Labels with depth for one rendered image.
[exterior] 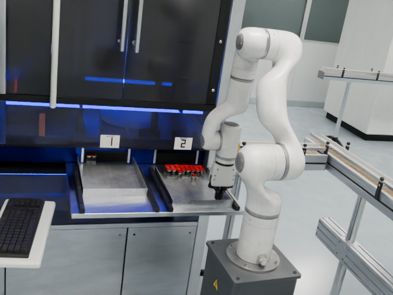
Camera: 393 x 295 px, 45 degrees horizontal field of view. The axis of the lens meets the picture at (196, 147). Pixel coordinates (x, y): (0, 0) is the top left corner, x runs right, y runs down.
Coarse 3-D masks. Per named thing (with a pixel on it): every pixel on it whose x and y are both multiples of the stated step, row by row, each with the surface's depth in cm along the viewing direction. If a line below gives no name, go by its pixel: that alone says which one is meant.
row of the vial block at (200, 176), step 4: (168, 168) 216; (168, 172) 215; (172, 172) 216; (176, 172) 217; (184, 172) 218; (188, 172) 218; (192, 172) 219; (196, 172) 220; (200, 172) 220; (168, 176) 216; (172, 176) 217; (176, 176) 217; (184, 176) 218; (188, 176) 219; (196, 176) 220; (200, 176) 221
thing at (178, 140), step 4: (176, 140) 221; (180, 140) 222; (188, 140) 223; (176, 144) 222; (180, 144) 222; (184, 144) 223; (188, 144) 224; (176, 148) 223; (180, 148) 223; (184, 148) 224; (188, 148) 224
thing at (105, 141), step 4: (104, 136) 210; (108, 136) 211; (112, 136) 211; (116, 136) 212; (100, 140) 210; (104, 140) 211; (108, 140) 212; (112, 140) 212; (116, 140) 213; (100, 144) 211; (104, 144) 212; (108, 144) 212; (112, 144) 213; (116, 144) 213
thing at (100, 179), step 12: (84, 168) 215; (96, 168) 217; (108, 168) 219; (120, 168) 220; (132, 168) 222; (84, 180) 203; (96, 180) 205; (108, 180) 206; (120, 180) 208; (132, 180) 210; (84, 192) 189; (96, 192) 191; (108, 192) 192; (120, 192) 194; (132, 192) 195; (144, 192) 197
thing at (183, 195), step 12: (156, 168) 218; (168, 180) 215; (204, 180) 221; (168, 192) 196; (180, 192) 205; (192, 192) 207; (204, 192) 209; (180, 204) 191; (192, 204) 193; (204, 204) 195; (216, 204) 196; (228, 204) 198
